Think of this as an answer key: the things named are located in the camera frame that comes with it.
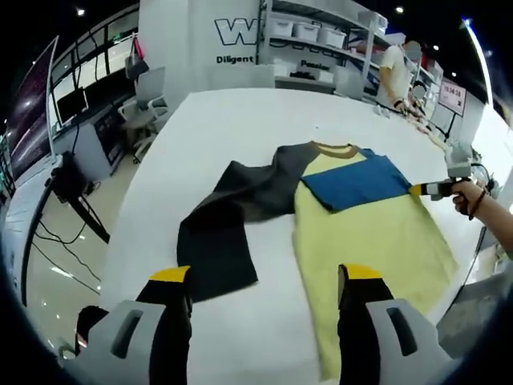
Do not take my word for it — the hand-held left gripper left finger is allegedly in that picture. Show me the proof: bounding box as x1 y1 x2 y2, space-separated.
59 265 194 385

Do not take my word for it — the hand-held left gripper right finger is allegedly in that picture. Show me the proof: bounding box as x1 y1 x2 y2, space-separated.
337 263 454 385

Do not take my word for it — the colour-block garment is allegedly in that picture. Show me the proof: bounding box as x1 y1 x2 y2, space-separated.
176 140 461 381

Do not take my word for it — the person's right hand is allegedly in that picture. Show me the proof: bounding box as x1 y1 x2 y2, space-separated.
450 180 488 221

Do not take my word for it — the person's black shoe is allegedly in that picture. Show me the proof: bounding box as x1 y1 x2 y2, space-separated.
75 304 110 355

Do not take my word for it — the pink display screen on stand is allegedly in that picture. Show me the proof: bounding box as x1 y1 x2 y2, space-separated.
438 79 467 140

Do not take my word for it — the black tripod stand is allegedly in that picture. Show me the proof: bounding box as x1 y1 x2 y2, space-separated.
21 150 112 306

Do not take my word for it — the grey metal shelf rack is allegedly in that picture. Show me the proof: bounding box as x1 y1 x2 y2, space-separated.
257 0 446 102

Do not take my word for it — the white display board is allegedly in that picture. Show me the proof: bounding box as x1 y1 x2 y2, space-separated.
0 160 55 249

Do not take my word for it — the white storage bin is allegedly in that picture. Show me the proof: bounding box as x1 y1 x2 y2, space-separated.
320 26 349 47
294 22 322 42
272 18 297 38

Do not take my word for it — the grey computer desk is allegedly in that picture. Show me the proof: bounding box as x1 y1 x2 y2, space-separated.
50 102 138 178

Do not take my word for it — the white office chair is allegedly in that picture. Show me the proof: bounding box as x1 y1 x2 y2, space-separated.
118 66 170 162

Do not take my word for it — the black computer monitor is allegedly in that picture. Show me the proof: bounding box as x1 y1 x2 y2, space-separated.
55 87 90 126

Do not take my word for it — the hanging dark bag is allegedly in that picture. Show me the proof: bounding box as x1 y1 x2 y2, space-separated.
123 34 147 80

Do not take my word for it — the large dark wall screen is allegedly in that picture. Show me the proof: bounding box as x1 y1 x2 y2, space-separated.
6 35 60 178

